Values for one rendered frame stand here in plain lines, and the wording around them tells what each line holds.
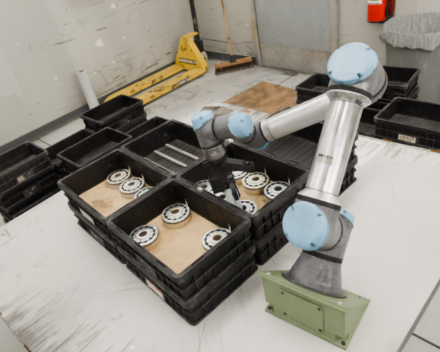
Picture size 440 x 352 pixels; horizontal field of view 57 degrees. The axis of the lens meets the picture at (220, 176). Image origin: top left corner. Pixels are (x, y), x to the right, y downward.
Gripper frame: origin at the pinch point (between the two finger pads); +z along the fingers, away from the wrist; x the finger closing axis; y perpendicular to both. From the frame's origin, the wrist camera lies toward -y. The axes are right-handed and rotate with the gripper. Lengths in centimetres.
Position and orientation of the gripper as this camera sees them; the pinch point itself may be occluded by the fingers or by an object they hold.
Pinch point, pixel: (240, 203)
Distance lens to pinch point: 142.8
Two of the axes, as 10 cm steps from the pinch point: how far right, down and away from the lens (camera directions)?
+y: -9.4, 3.2, 0.9
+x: 0.5, 4.1, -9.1
